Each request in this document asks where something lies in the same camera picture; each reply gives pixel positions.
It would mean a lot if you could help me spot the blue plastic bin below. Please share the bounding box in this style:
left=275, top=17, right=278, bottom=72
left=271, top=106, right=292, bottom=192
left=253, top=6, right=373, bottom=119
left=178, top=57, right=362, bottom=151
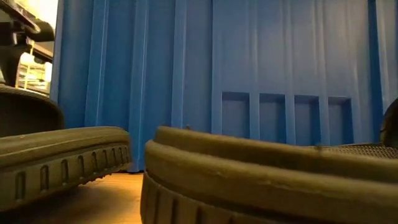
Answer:
left=49, top=0, right=398, bottom=172

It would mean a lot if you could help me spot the black slide sandal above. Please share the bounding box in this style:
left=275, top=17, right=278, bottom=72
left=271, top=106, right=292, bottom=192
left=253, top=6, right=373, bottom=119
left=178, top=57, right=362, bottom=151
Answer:
left=0, top=83, right=132, bottom=213
left=139, top=98, right=398, bottom=224

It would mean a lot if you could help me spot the lit storage shelf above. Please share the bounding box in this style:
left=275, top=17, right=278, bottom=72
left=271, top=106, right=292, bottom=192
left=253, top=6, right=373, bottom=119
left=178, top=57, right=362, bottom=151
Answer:
left=17, top=52, right=53, bottom=94

